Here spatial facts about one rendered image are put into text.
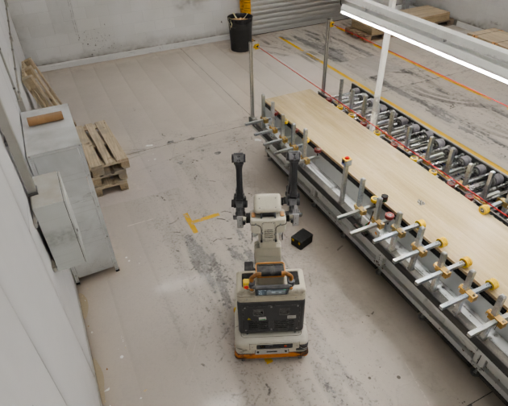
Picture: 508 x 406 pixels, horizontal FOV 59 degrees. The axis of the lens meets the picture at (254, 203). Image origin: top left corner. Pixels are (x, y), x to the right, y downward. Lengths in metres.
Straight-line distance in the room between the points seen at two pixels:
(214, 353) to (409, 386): 1.66
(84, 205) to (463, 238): 3.35
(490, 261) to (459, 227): 0.42
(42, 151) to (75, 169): 0.31
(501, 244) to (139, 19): 8.48
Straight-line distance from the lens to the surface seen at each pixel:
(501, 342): 3.84
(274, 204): 3.42
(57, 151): 4.09
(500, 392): 4.22
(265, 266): 3.53
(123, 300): 4.70
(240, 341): 3.87
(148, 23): 10.59
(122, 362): 4.27
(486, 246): 4.10
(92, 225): 4.55
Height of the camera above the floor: 3.46
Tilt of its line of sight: 38 degrees down
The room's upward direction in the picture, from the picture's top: 2 degrees counter-clockwise
